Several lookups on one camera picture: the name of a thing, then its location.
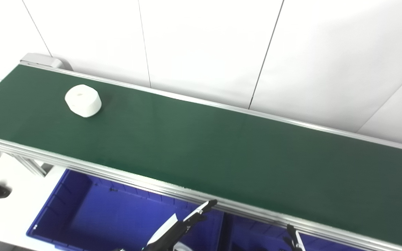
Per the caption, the large blue plastic bin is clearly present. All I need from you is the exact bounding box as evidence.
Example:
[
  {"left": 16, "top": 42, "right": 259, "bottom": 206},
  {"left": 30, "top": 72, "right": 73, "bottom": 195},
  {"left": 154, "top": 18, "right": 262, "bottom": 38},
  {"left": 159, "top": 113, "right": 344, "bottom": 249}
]
[
  {"left": 222, "top": 213, "right": 372, "bottom": 251},
  {"left": 27, "top": 169, "right": 224, "bottom": 251}
]

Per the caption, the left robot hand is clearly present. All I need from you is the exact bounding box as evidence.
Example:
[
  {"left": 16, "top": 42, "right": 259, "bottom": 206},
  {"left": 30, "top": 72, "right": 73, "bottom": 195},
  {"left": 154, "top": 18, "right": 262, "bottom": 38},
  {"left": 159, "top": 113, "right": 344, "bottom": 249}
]
[{"left": 142, "top": 199, "right": 219, "bottom": 251}]

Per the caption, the white cylindrical plastic part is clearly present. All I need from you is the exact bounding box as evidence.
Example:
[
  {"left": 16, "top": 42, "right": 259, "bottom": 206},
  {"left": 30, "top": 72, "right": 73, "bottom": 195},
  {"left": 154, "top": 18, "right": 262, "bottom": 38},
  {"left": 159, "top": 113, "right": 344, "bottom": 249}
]
[{"left": 65, "top": 84, "right": 102, "bottom": 118}]

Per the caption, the aluminium conveyor support strut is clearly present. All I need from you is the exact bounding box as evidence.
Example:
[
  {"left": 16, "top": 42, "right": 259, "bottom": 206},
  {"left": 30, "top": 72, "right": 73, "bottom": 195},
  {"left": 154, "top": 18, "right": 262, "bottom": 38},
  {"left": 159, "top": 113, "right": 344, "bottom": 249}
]
[{"left": 11, "top": 154, "right": 53, "bottom": 177}]

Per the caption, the green conveyor belt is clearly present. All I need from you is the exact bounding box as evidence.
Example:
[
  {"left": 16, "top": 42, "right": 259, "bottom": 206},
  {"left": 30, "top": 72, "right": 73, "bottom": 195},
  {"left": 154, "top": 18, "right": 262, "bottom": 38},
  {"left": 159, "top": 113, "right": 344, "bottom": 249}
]
[
  {"left": 0, "top": 62, "right": 402, "bottom": 251},
  {"left": 0, "top": 64, "right": 402, "bottom": 251}
]

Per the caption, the grey conveyor end housing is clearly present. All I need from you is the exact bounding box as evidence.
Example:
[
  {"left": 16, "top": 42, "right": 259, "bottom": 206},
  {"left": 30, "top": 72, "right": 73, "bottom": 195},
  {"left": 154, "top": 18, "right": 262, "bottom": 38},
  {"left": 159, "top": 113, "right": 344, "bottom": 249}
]
[{"left": 20, "top": 53, "right": 73, "bottom": 71}]

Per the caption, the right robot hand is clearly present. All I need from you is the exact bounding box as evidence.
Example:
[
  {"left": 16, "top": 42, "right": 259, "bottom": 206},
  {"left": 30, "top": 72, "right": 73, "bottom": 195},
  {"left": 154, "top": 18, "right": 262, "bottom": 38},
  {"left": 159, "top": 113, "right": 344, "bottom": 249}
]
[{"left": 283, "top": 224, "right": 306, "bottom": 251}]

